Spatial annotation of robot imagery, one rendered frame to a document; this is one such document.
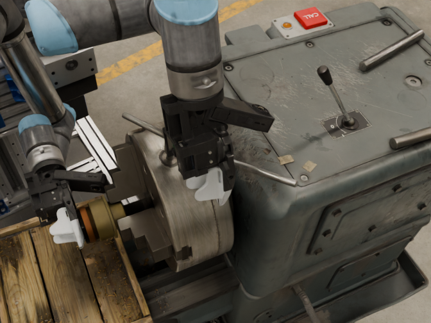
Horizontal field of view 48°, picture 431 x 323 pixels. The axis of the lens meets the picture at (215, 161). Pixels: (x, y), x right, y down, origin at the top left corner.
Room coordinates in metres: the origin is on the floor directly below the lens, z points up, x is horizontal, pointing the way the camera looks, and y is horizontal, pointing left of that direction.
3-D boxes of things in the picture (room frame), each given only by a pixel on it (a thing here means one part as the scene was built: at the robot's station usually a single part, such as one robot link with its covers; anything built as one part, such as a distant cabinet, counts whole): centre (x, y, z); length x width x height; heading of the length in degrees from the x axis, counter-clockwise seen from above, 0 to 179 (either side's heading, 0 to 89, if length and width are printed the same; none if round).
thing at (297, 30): (0.97, -0.18, 1.23); 0.13 x 0.08 x 0.05; 118
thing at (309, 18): (0.99, -0.20, 1.26); 0.06 x 0.06 x 0.02; 28
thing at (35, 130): (0.70, 0.41, 1.08); 0.11 x 0.08 x 0.09; 28
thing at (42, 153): (0.63, 0.38, 1.08); 0.08 x 0.05 x 0.08; 118
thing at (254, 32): (0.90, -0.05, 1.24); 0.09 x 0.08 x 0.03; 118
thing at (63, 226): (0.47, 0.29, 1.09); 0.09 x 0.06 x 0.03; 28
